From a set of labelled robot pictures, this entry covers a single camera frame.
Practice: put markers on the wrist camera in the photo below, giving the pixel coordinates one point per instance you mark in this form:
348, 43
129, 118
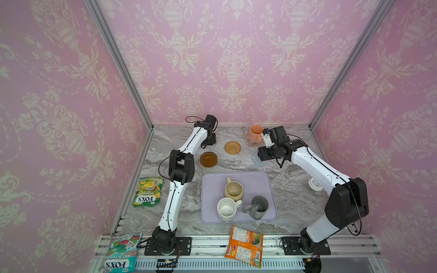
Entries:
210, 123
275, 136

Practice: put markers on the lavender plastic tray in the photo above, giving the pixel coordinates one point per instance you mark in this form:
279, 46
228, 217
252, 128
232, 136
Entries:
254, 183

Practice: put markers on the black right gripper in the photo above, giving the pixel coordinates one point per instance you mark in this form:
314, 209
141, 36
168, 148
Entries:
262, 152

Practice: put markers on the brown round wooden coaster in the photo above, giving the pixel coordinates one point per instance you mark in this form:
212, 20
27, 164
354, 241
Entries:
208, 159

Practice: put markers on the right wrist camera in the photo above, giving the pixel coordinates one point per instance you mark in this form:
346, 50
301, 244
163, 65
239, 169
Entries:
275, 136

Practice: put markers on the blue knitted round coaster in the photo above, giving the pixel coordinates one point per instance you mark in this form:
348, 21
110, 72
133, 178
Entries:
257, 161

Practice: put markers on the woven rattan round coaster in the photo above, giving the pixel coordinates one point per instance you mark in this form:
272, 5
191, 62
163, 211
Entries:
232, 148

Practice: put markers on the mint Fox's candy bag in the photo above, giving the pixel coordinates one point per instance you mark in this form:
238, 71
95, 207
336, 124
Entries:
122, 253

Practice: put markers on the grey green mug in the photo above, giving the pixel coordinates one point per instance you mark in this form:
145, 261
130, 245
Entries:
257, 207

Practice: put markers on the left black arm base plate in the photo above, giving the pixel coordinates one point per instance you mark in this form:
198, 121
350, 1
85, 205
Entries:
182, 247

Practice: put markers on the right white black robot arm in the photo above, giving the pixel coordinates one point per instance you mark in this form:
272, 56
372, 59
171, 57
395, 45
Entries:
348, 198

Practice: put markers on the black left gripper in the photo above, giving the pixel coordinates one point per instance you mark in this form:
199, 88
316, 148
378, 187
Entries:
213, 139

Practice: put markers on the green Fox's candy bag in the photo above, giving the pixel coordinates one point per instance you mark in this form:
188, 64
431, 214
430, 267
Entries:
149, 192

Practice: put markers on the peach pink mug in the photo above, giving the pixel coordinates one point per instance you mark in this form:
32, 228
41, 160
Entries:
256, 129

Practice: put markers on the orange snack packet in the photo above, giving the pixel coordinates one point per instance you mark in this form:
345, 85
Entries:
245, 246

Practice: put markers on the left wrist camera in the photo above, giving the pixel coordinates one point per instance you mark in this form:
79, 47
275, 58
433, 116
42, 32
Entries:
210, 123

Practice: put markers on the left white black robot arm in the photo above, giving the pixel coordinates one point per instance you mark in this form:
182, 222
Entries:
181, 170

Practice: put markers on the white mug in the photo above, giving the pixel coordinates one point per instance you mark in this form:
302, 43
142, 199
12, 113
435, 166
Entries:
227, 208

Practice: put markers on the cream yellow mug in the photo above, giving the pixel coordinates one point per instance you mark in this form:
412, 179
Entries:
233, 190

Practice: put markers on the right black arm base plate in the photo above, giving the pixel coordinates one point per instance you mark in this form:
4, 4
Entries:
290, 246

